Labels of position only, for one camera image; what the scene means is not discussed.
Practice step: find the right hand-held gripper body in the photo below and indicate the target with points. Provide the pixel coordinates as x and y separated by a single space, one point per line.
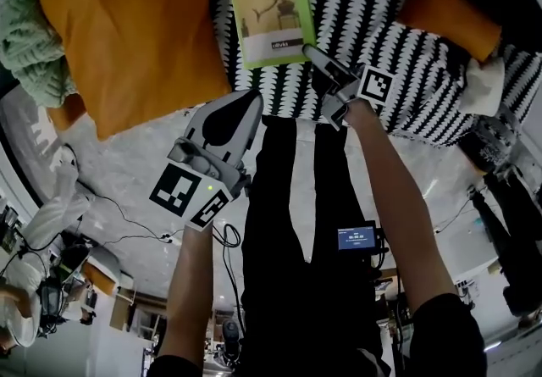
374 85

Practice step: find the small black display device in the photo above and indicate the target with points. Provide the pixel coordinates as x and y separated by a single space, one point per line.
355 237

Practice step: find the person's black clothed body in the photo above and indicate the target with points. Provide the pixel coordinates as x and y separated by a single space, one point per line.
275 240

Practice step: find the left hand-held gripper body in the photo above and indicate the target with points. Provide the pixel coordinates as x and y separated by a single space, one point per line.
190 189

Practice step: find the small orange cushion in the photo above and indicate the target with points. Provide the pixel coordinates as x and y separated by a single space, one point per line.
449 15

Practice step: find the green knitted blanket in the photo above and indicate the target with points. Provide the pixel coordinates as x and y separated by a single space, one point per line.
29 40

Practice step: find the grey fringed patterned cushion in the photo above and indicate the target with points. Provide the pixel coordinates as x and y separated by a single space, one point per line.
491 142

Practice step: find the green magazine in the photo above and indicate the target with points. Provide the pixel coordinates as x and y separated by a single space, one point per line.
271 7

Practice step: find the black white patterned sofa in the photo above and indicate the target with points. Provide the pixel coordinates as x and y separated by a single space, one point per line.
360 19

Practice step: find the person's right forearm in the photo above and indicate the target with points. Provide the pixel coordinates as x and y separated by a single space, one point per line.
398 197

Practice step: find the person's left forearm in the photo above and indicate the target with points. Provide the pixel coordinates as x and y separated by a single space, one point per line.
186 295

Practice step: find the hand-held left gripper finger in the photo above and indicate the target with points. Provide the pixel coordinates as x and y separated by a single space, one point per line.
207 121
247 134

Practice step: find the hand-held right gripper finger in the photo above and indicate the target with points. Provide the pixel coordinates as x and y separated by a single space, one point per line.
325 85
330 66

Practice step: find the small white pillow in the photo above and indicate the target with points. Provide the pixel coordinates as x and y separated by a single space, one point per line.
482 87

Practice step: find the large orange cushion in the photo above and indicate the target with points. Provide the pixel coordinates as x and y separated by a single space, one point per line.
127 36

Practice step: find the white chair orange seat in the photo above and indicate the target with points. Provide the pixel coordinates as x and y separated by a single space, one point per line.
101 261

